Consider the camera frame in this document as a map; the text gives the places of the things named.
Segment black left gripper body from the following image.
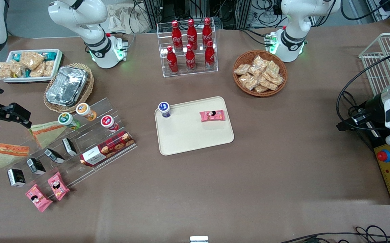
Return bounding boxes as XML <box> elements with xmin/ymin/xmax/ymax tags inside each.
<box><xmin>365</xmin><ymin>93</ymin><xmax>386</xmax><ymax>120</ymax></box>

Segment triangular sandwich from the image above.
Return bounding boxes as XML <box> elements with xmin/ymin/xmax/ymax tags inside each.
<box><xmin>29</xmin><ymin>121</ymin><xmax>68</xmax><ymax>149</ymax></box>
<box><xmin>0</xmin><ymin>143</ymin><xmax>30</xmax><ymax>170</ymax></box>

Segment silver foil tray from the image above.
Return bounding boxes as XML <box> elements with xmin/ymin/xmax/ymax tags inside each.
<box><xmin>46</xmin><ymin>66</ymin><xmax>89</xmax><ymax>107</ymax></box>

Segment white rectangular snack tray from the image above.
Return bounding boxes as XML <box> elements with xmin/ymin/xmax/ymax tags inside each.
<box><xmin>0</xmin><ymin>49</ymin><xmax>63</xmax><ymax>83</ymax></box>

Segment beige plastic tray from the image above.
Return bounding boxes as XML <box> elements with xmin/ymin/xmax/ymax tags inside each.
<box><xmin>154</xmin><ymin>96</ymin><xmax>235</xmax><ymax>156</ymax></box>

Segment green-lid drink bottle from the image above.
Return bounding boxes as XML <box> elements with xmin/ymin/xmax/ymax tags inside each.
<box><xmin>58</xmin><ymin>112</ymin><xmax>80</xmax><ymax>131</ymax></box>

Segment small black carton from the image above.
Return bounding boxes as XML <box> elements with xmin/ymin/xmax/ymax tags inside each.
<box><xmin>62</xmin><ymin>137</ymin><xmax>77</xmax><ymax>157</ymax></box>
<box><xmin>7</xmin><ymin>168</ymin><xmax>26</xmax><ymax>187</ymax></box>
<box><xmin>44</xmin><ymin>148</ymin><xmax>65</xmax><ymax>164</ymax></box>
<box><xmin>26</xmin><ymin>157</ymin><xmax>46</xmax><ymax>175</ymax></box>

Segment large clear cracker pack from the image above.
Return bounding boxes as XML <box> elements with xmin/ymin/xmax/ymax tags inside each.
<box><xmin>19</xmin><ymin>51</ymin><xmax>45</xmax><ymax>70</ymax></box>

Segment orange-lid drink bottle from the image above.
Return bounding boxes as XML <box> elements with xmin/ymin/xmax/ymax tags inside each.
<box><xmin>76</xmin><ymin>103</ymin><xmax>97</xmax><ymax>121</ymax></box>

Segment clear acrylic stepped rack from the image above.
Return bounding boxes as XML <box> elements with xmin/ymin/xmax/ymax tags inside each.
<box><xmin>0</xmin><ymin>98</ymin><xmax>138</xmax><ymax>199</ymax></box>

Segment pink snack packet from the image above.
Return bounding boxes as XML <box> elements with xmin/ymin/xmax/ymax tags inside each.
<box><xmin>48</xmin><ymin>171</ymin><xmax>70</xmax><ymax>201</ymax></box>
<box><xmin>25</xmin><ymin>184</ymin><xmax>53</xmax><ymax>213</ymax></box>
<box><xmin>200</xmin><ymin>110</ymin><xmax>226</xmax><ymax>122</ymax></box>

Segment flat wicker basket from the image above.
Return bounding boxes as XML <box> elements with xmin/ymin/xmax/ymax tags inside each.
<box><xmin>43</xmin><ymin>63</ymin><xmax>95</xmax><ymax>113</ymax></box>

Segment red-lid drink bottle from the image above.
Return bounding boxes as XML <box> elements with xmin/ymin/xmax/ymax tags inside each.
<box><xmin>101</xmin><ymin>115</ymin><xmax>119</xmax><ymax>132</ymax></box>

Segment red plaid cookie box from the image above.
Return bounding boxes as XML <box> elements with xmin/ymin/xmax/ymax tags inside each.
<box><xmin>80</xmin><ymin>131</ymin><xmax>135</xmax><ymax>167</ymax></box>

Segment round brown wicker bowl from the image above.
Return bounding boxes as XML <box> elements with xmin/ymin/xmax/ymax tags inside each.
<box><xmin>233</xmin><ymin>50</ymin><xmax>288</xmax><ymax>97</ymax></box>

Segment crumpled beige cloth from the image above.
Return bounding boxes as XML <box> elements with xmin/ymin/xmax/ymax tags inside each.
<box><xmin>105</xmin><ymin>5</ymin><xmax>151</xmax><ymax>34</ymax></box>

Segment blue-lid yogurt bottle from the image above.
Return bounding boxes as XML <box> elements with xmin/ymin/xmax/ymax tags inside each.
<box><xmin>158</xmin><ymin>102</ymin><xmax>172</xmax><ymax>118</ymax></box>

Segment red cola bottle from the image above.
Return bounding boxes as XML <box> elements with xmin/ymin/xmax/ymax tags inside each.
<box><xmin>187</xmin><ymin>19</ymin><xmax>198</xmax><ymax>50</ymax></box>
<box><xmin>166</xmin><ymin>46</ymin><xmax>178</xmax><ymax>73</ymax></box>
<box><xmin>185</xmin><ymin>44</ymin><xmax>196</xmax><ymax>71</ymax></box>
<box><xmin>172</xmin><ymin>20</ymin><xmax>183</xmax><ymax>51</ymax></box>
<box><xmin>202</xmin><ymin>18</ymin><xmax>213</xmax><ymax>48</ymax></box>
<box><xmin>205</xmin><ymin>41</ymin><xmax>215</xmax><ymax>69</ymax></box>

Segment clear acrylic bottle rack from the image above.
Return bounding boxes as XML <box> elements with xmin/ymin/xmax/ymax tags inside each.
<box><xmin>157</xmin><ymin>21</ymin><xmax>218</xmax><ymax>78</ymax></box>

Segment black looped cable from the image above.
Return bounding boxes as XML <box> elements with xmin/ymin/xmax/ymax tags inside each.
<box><xmin>336</xmin><ymin>54</ymin><xmax>390</xmax><ymax>131</ymax></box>

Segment white wire basket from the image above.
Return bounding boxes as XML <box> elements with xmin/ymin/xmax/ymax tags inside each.
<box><xmin>359</xmin><ymin>32</ymin><xmax>390</xmax><ymax>97</ymax></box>

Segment black floor cables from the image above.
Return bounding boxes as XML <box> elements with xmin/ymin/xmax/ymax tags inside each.
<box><xmin>279</xmin><ymin>225</ymin><xmax>390</xmax><ymax>243</ymax></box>

